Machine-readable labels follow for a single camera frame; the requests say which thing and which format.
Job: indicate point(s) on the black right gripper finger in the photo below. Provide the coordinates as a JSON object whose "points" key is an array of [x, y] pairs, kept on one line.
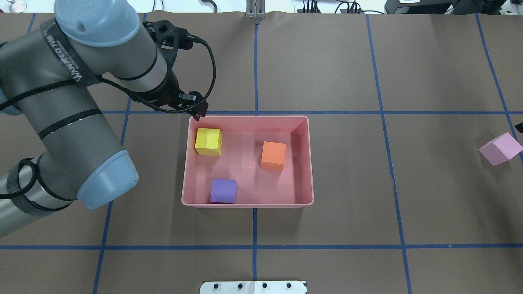
{"points": [[519, 127]]}

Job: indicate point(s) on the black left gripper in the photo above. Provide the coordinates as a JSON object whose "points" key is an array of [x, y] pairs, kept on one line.
{"points": [[168, 96]]}

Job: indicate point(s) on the pink foam block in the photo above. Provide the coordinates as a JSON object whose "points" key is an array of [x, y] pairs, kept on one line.
{"points": [[501, 149]]}

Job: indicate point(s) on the yellow foam block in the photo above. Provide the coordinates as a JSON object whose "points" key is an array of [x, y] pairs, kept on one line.
{"points": [[208, 142]]}

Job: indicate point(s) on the purple foam block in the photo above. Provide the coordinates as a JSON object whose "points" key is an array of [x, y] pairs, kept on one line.
{"points": [[223, 191]]}

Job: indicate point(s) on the orange foam block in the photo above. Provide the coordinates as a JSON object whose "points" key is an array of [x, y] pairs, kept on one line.
{"points": [[273, 156]]}

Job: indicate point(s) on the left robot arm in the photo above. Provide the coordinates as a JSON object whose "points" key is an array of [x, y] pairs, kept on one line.
{"points": [[45, 76]]}

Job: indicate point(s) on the pink plastic bin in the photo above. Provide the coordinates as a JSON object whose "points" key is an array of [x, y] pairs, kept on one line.
{"points": [[241, 158]]}

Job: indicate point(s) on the black box with label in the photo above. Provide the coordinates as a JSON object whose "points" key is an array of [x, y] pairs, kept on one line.
{"points": [[417, 6]]}

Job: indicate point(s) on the aluminium frame post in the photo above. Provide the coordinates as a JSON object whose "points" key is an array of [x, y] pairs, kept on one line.
{"points": [[255, 9]]}

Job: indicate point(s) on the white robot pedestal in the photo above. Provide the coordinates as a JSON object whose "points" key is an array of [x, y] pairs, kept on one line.
{"points": [[254, 287]]}

